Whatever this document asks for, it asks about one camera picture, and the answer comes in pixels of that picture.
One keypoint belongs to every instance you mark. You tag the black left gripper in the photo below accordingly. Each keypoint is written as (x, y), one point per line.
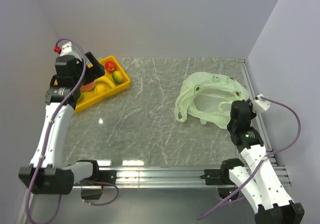
(94, 72)

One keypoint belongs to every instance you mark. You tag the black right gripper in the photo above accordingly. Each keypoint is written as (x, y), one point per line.
(253, 114)

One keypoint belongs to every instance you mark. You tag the yellow toy banana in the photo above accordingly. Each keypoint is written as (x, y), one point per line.
(106, 80)

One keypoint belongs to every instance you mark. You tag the red toy fruit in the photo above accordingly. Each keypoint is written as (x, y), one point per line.
(110, 67)

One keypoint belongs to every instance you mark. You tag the yellow toy fruit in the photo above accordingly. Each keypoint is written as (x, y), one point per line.
(118, 77)

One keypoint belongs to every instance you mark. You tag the watermelon slice toy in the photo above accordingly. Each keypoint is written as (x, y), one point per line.
(88, 87)

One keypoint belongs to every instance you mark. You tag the yellow toy lemon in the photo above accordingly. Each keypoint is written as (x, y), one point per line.
(101, 88)

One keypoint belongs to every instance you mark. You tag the green plastic bag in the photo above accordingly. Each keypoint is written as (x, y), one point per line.
(208, 97)

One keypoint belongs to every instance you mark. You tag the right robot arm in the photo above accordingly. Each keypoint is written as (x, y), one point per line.
(260, 185)

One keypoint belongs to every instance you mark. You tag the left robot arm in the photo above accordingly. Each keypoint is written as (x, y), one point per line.
(45, 174)

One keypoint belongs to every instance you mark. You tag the yellow plastic tray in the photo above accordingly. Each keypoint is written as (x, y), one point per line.
(90, 98)

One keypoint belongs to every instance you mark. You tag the aluminium side rail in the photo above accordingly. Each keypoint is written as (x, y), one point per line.
(258, 121)

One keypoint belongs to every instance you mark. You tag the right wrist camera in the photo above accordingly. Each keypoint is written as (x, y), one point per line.
(260, 105)

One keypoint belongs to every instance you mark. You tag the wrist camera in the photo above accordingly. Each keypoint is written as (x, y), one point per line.
(66, 49)
(260, 105)

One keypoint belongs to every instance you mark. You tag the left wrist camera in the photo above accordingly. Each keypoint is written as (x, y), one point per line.
(66, 49)

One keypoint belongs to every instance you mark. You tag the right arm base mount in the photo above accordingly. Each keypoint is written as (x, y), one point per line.
(220, 179)

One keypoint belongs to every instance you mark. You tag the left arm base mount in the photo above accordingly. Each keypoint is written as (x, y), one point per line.
(92, 189)

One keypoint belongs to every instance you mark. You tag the aluminium front rail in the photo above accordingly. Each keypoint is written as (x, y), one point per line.
(160, 177)

